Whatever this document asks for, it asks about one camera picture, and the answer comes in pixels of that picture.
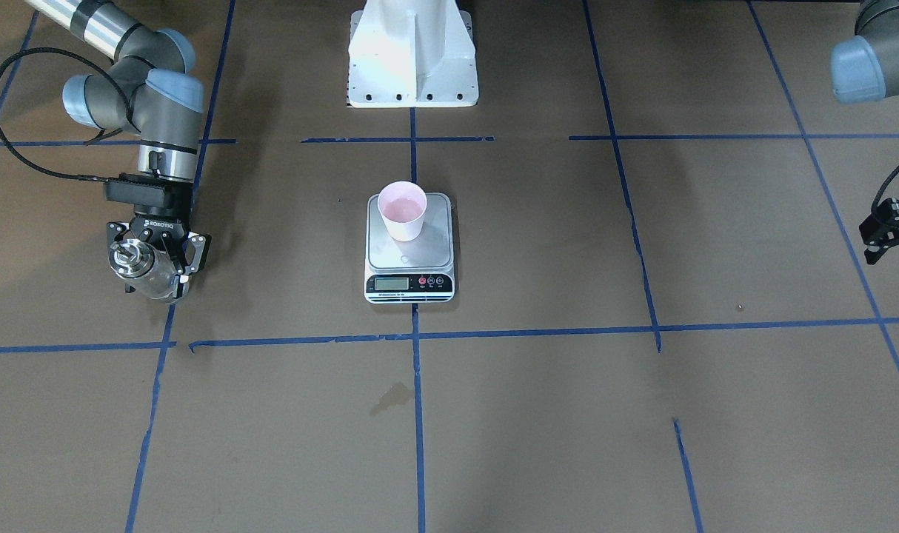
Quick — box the silver digital kitchen scale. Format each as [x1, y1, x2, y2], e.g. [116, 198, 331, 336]
[364, 192, 456, 304]

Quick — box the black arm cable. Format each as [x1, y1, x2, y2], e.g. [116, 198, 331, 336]
[0, 47, 136, 182]
[872, 141, 899, 215]

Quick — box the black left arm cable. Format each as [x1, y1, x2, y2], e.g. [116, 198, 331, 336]
[872, 141, 899, 215]

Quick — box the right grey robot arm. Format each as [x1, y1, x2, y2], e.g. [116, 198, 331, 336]
[32, 1, 209, 304]

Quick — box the pink plastic cup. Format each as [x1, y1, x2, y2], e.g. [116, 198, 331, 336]
[378, 180, 428, 242]

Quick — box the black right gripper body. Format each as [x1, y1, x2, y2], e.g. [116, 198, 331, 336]
[111, 215, 210, 272]

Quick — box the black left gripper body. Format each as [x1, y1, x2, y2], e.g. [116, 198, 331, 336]
[859, 197, 899, 249]

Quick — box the clear glass sauce bottle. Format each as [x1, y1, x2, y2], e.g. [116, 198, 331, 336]
[125, 238, 175, 303]

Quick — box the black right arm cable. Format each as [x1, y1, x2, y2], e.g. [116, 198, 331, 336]
[0, 47, 136, 182]

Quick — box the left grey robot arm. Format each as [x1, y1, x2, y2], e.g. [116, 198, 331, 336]
[831, 1, 899, 264]

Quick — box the black camera box on wrist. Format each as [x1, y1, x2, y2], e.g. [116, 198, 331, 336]
[104, 173, 193, 221]

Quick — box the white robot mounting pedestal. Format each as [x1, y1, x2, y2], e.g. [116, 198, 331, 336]
[346, 1, 480, 109]

